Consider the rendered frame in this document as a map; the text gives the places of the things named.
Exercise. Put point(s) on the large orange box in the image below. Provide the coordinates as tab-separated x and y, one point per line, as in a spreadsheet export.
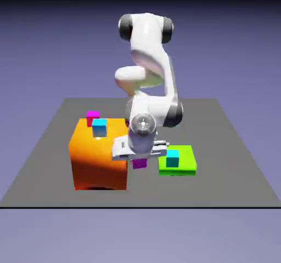
96	157

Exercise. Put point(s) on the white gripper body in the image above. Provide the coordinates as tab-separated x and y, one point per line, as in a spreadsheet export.
120	150

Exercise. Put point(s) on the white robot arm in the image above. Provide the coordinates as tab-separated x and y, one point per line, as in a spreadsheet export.
151	46

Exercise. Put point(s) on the small cyan cube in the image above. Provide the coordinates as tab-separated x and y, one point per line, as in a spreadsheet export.
172	159
99	128

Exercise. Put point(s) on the large green box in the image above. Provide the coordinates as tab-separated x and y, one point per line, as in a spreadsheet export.
186	160

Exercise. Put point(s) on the small magenta cube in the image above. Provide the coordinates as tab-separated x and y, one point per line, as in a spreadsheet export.
92	114
139	163

